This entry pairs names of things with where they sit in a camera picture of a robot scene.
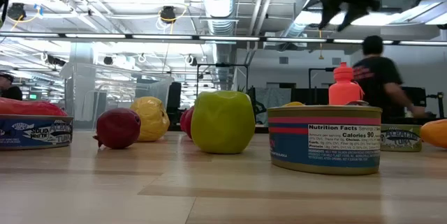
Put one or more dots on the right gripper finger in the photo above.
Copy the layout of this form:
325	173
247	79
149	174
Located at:
328	4
363	7

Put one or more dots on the orange plastic bottle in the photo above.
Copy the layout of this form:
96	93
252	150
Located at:
344	91

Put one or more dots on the green label tuna can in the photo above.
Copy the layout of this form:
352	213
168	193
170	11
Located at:
401	138

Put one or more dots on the large blue-red chicken can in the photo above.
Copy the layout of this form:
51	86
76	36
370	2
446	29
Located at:
324	147

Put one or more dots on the orange yellow toy mango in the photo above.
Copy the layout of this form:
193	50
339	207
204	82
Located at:
436	133

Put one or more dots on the green toy apple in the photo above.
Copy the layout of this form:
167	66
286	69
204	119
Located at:
223	123

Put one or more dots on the red round toy fruit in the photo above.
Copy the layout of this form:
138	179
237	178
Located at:
186	123

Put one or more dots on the small dark red pomegranate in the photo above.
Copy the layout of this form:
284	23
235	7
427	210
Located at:
118	128

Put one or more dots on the red orange toy mango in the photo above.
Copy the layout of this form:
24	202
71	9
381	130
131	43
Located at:
31	107

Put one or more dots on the person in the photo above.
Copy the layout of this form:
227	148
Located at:
12	93
377	74

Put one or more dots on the black computer monitor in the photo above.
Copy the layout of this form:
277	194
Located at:
419	93

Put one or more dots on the grey fabric cover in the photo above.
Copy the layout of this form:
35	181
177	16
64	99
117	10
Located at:
276	102

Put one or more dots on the potted succulent plant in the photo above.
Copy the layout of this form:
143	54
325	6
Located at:
243	88

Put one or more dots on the long horizontal light bar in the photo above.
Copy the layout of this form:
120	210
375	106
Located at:
160	37

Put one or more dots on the black speaker box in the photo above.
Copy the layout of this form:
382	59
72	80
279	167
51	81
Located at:
174	95

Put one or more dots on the clear plastic bin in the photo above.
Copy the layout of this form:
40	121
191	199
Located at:
104	88

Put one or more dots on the green lit sign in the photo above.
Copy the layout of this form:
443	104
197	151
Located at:
33	96

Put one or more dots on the blue label tuna can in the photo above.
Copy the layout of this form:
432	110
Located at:
35	133

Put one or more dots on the black metal frame rig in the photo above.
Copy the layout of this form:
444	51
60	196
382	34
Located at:
316	69
223	65

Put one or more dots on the silver round ventilation duct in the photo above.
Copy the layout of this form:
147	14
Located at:
219	0

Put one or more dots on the black camera stand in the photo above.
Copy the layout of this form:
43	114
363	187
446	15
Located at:
440	103

